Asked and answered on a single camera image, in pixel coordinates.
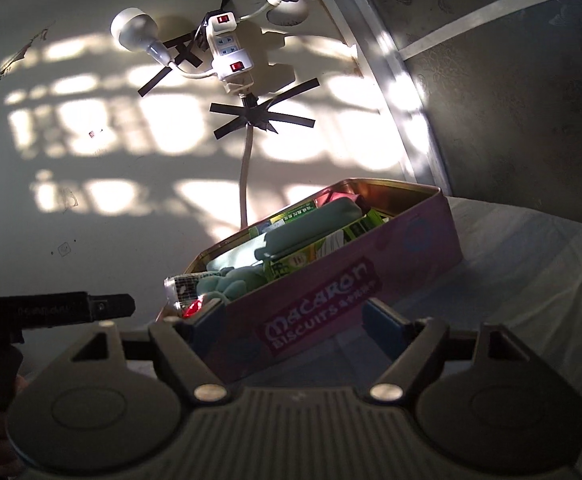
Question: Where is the white power strip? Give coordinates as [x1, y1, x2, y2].
[206, 11, 256, 96]

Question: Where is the white bulb lamp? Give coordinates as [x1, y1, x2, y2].
[110, 7, 218, 80]

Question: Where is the torn wall sticker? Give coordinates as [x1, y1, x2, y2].
[0, 27, 50, 96]

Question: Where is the teal plush toy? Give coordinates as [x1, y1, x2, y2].
[196, 265, 272, 303]

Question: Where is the black tape star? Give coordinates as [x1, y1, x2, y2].
[210, 79, 320, 138]

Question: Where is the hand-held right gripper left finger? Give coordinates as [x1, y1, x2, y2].
[70, 299, 234, 405]

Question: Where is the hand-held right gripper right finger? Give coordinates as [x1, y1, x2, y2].
[362, 298, 534, 405]

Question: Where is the pink biscuit tin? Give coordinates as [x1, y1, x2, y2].
[156, 178, 464, 386]

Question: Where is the black tape cross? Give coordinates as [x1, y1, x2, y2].
[163, 22, 210, 68]

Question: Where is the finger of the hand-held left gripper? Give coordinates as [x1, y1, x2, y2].
[87, 292, 136, 319]

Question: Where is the green white carton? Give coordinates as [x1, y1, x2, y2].
[340, 209, 392, 243]

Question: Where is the yellow green packet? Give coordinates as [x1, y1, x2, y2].
[265, 245, 324, 282]

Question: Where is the sage green pencil pouch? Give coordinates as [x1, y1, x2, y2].
[256, 197, 366, 263]

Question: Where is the clear plastic packet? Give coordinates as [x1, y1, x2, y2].
[164, 272, 222, 320]

